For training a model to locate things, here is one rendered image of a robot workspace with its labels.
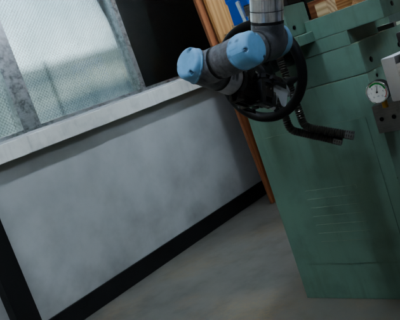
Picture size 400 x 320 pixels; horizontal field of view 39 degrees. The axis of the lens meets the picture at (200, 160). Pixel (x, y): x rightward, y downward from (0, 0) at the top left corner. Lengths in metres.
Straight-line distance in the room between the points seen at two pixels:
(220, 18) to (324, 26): 1.68
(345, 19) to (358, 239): 0.68
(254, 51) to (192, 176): 1.99
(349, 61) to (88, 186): 1.45
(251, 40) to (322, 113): 0.61
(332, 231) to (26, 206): 1.30
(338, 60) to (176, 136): 1.56
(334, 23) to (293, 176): 0.51
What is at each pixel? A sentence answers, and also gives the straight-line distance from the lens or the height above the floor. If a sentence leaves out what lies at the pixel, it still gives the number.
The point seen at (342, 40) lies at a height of 0.82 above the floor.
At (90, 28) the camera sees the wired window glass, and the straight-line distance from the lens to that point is 2.97.
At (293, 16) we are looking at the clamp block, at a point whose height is 0.93.
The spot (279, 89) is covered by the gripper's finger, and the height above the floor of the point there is 0.76.
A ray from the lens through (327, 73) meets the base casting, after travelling 1.70.
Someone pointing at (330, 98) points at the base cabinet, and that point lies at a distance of 1.72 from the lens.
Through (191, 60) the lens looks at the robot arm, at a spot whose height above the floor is 0.90.
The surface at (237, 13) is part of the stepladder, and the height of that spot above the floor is 1.06.
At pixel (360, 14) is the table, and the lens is 1.64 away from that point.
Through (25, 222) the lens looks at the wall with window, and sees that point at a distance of 2.50.
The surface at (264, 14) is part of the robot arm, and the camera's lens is 1.28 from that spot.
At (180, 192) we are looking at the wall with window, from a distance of 3.04.
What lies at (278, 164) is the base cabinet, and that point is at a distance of 1.87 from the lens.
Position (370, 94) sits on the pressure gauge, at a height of 0.66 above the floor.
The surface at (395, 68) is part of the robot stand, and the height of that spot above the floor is 0.75.
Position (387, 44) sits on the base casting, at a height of 0.76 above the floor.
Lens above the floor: 0.87
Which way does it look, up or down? 9 degrees down
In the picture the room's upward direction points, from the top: 19 degrees counter-clockwise
